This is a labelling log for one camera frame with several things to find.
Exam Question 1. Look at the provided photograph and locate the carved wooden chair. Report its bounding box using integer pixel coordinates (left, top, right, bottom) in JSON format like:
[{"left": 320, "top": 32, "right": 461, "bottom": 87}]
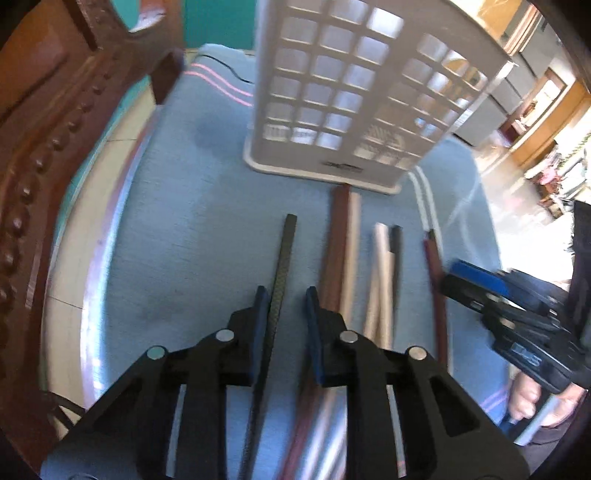
[{"left": 1, "top": 1, "right": 184, "bottom": 478}]

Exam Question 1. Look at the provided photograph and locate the silver refrigerator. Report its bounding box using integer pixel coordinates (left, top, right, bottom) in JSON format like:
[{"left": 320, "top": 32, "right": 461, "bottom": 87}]
[{"left": 455, "top": 21, "right": 561, "bottom": 147}]

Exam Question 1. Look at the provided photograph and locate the person's right hand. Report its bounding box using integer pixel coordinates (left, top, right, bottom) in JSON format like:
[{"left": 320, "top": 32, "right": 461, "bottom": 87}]
[{"left": 508, "top": 372, "right": 587, "bottom": 427}]

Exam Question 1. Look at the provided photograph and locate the blue striped cloth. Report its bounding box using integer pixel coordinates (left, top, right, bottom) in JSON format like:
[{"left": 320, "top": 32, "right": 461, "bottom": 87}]
[{"left": 40, "top": 43, "right": 514, "bottom": 480}]

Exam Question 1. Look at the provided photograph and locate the black thin chopstick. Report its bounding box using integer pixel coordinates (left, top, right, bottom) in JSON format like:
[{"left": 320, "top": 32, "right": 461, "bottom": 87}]
[{"left": 390, "top": 225, "right": 403, "bottom": 323}]

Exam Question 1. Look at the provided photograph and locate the grey plastic utensil basket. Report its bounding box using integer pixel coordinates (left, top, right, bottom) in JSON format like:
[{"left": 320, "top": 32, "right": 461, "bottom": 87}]
[{"left": 245, "top": 1, "right": 512, "bottom": 194}]

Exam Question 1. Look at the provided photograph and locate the reddish brown chopstick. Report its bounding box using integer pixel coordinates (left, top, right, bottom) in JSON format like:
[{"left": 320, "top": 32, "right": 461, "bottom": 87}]
[{"left": 423, "top": 230, "right": 450, "bottom": 371}]

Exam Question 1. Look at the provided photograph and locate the light wooden chopstick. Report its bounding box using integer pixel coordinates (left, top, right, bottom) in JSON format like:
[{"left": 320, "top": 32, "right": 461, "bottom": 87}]
[{"left": 301, "top": 191, "right": 361, "bottom": 479}]

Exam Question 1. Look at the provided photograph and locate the dark brown chopstick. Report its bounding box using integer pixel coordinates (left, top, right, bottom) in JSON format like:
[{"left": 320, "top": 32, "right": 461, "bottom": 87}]
[{"left": 277, "top": 185, "right": 351, "bottom": 479}]

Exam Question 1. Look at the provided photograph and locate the pale wooden chopstick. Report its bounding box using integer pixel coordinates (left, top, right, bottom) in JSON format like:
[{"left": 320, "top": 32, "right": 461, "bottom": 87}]
[{"left": 379, "top": 250, "right": 394, "bottom": 350}]

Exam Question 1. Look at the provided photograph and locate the beige chopstick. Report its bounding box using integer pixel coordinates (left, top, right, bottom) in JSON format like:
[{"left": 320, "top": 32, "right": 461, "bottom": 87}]
[{"left": 363, "top": 223, "right": 391, "bottom": 347}]

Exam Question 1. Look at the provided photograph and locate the black carbon chopstick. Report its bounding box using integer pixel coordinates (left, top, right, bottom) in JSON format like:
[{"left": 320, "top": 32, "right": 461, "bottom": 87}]
[{"left": 238, "top": 214, "right": 297, "bottom": 480}]

